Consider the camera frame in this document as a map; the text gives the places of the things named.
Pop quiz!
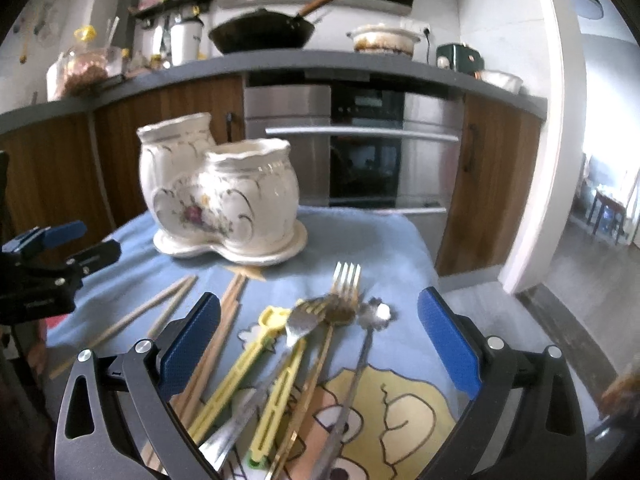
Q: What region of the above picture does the white ceramic double utensil holder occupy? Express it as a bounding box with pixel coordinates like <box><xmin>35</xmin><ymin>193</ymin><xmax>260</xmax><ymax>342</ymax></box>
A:
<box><xmin>137</xmin><ymin>113</ymin><xmax>308</xmax><ymax>266</ymax></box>

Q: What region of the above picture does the black wall spice shelf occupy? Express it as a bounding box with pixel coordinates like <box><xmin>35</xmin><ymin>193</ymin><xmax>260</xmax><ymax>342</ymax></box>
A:
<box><xmin>128</xmin><ymin>0</ymin><xmax>213</xmax><ymax>21</ymax></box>

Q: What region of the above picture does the silver flower-head spoon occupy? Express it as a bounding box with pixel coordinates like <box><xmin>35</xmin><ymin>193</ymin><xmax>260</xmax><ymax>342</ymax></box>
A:
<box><xmin>310</xmin><ymin>298</ymin><xmax>394</xmax><ymax>480</ymax></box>

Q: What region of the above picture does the white ceramic pot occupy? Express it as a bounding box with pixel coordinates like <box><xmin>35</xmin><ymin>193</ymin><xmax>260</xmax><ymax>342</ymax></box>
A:
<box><xmin>346</xmin><ymin>24</ymin><xmax>422</xmax><ymax>58</ymax></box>

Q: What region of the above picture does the blue cartoon table cloth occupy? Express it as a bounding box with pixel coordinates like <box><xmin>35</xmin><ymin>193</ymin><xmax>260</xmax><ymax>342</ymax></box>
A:
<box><xmin>50</xmin><ymin>207</ymin><xmax>457</xmax><ymax>479</ymax></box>

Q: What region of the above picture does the clear plastic food container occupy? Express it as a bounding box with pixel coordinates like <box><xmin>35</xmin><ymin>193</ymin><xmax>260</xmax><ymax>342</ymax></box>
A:
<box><xmin>46</xmin><ymin>47</ymin><xmax>127</xmax><ymax>102</ymax></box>

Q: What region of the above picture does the wooden chair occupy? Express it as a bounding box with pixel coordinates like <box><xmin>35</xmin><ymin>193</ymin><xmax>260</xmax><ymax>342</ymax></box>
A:
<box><xmin>587</xmin><ymin>191</ymin><xmax>627</xmax><ymax>245</ymax></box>

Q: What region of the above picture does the gold fork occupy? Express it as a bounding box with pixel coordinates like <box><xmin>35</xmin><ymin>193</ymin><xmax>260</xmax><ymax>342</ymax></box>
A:
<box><xmin>266</xmin><ymin>262</ymin><xmax>361</xmax><ymax>479</ymax></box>

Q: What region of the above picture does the person left hand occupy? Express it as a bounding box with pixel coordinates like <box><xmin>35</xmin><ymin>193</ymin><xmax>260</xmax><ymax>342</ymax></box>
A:
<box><xmin>26</xmin><ymin>320</ymin><xmax>48</xmax><ymax>376</ymax></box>

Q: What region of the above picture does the black wok wooden handle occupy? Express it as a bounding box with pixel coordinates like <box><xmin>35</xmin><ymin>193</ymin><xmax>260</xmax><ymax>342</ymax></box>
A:
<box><xmin>208</xmin><ymin>0</ymin><xmax>335</xmax><ymax>54</ymax></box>

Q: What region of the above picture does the white bowl on counter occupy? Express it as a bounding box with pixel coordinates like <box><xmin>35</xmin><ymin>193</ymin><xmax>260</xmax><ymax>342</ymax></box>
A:
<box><xmin>474</xmin><ymin>70</ymin><xmax>523</xmax><ymax>94</ymax></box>

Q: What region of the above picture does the green small appliance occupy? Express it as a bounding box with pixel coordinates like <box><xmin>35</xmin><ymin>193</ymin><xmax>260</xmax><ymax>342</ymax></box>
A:
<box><xmin>436</xmin><ymin>44</ymin><xmax>485</xmax><ymax>76</ymax></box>

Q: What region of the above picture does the wooden chopstick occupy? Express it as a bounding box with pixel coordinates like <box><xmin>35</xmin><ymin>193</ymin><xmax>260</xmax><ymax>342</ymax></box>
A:
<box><xmin>141</xmin><ymin>275</ymin><xmax>250</xmax><ymax>470</ymax></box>
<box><xmin>171</xmin><ymin>271</ymin><xmax>245</xmax><ymax>425</ymax></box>
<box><xmin>49</xmin><ymin>275</ymin><xmax>190</xmax><ymax>382</ymax></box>
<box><xmin>146</xmin><ymin>275</ymin><xmax>198</xmax><ymax>339</ymax></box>

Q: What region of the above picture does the white thermos black lid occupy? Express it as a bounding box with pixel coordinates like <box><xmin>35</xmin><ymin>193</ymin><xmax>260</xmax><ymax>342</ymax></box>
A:
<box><xmin>169</xmin><ymin>18</ymin><xmax>204</xmax><ymax>66</ymax></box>

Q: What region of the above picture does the yellow plastic utensil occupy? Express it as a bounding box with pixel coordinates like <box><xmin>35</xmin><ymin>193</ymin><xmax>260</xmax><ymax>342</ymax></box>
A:
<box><xmin>248</xmin><ymin>338</ymin><xmax>307</xmax><ymax>468</ymax></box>
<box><xmin>189</xmin><ymin>306</ymin><xmax>291</xmax><ymax>444</ymax></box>

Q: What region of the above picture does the stainless steel oven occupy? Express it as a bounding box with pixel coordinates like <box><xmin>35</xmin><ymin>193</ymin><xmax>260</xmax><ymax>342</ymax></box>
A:
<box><xmin>244</xmin><ymin>81</ymin><xmax>463</xmax><ymax>254</ymax></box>

